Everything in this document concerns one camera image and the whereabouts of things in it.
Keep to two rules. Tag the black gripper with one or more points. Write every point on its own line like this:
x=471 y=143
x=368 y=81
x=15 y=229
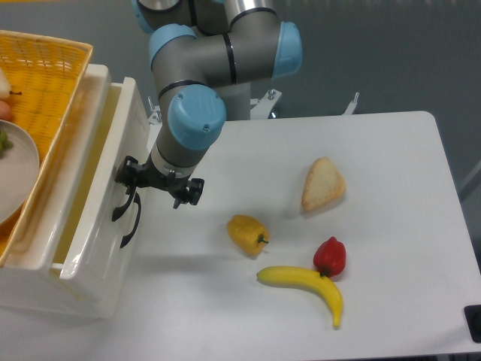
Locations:
x=159 y=173

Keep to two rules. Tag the white drawer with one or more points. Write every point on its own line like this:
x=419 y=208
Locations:
x=88 y=255

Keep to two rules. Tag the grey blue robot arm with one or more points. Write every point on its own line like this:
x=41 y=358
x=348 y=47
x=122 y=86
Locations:
x=195 y=48

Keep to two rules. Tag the white drawer cabinet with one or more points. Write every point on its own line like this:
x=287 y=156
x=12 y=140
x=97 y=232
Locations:
x=28 y=279

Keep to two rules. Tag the yellow bell pepper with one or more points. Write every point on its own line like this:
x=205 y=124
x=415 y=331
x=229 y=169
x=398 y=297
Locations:
x=249 y=234

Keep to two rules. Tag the grey plate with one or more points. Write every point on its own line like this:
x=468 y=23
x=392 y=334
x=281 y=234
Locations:
x=19 y=170

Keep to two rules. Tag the yellow banana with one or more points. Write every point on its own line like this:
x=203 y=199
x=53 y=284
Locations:
x=304 y=278

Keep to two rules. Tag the green grapes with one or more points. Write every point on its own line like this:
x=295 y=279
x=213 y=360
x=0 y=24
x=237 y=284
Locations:
x=5 y=143

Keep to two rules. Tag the yellow woven basket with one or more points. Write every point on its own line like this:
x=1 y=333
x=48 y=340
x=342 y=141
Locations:
x=47 y=71

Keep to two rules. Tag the bread slice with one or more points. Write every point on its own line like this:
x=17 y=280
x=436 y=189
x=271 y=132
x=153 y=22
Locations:
x=324 y=184

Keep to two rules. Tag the orange peach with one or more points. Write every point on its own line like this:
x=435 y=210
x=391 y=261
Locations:
x=5 y=111

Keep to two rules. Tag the white pear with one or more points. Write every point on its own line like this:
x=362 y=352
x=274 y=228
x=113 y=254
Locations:
x=6 y=90

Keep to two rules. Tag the red bell pepper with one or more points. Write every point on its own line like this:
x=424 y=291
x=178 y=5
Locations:
x=330 y=258

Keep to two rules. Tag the black corner device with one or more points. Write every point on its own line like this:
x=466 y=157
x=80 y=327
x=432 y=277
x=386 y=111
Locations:
x=473 y=317

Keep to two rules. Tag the black lower drawer handle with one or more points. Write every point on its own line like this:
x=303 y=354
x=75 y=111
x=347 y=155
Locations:
x=135 y=222

